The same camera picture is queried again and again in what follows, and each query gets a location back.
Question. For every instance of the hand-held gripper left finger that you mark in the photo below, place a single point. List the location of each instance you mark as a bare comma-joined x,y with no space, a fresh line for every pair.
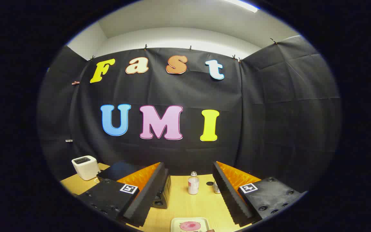
150,196

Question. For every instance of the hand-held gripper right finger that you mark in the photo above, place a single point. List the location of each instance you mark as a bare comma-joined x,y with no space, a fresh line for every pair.
229,196

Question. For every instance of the cream square plate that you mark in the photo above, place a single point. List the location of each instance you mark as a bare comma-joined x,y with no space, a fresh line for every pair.
175,225

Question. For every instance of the black toaster oven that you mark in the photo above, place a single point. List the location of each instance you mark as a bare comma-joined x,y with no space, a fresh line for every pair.
114,169

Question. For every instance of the pink ham slice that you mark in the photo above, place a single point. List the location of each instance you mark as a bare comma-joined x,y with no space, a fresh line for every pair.
190,226

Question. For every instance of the white toaster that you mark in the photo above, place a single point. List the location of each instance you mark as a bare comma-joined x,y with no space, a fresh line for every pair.
85,167

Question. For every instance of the clear bottle with white label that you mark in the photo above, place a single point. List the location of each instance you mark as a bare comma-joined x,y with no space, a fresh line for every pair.
193,185

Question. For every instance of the black backdrop cloth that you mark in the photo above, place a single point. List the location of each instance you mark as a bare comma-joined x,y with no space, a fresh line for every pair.
188,93

